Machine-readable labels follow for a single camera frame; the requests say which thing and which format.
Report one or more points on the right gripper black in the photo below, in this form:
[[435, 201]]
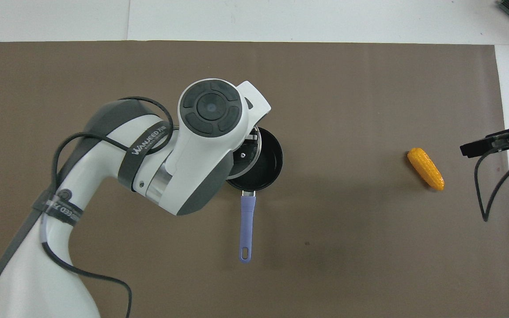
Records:
[[507, 139]]

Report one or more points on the yellow toy corn cob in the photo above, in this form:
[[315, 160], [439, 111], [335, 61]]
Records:
[[425, 168]]

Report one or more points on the glass lid purple knob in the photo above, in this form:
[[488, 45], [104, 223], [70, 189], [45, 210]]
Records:
[[241, 165]]

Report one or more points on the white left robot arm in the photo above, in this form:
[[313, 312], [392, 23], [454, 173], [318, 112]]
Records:
[[201, 145]]

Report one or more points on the brown table mat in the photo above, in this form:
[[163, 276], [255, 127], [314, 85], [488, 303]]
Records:
[[369, 243]]

